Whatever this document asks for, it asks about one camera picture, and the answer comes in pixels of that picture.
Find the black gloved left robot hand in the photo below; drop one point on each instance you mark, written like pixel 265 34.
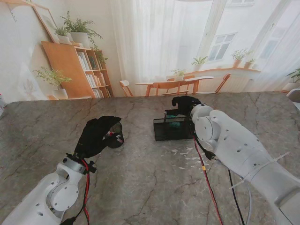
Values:
pixel 93 136

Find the red marker with white label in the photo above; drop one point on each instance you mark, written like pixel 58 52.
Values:
pixel 110 134

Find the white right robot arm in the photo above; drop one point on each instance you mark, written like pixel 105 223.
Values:
pixel 234 145

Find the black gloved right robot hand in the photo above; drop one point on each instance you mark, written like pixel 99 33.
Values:
pixel 185 104

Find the teal binder clip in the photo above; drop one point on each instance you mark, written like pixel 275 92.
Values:
pixel 171 116
pixel 174 125

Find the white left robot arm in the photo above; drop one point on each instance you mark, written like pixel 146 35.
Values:
pixel 47 192

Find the white rounded chair back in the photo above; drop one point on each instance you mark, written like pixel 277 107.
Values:
pixel 294 95

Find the black mesh desk tray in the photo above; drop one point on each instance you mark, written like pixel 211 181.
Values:
pixel 168 134

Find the black mesh pen cup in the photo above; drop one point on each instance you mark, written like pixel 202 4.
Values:
pixel 117 127

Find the pink marker with black cap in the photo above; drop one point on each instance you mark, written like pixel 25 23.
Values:
pixel 120 140

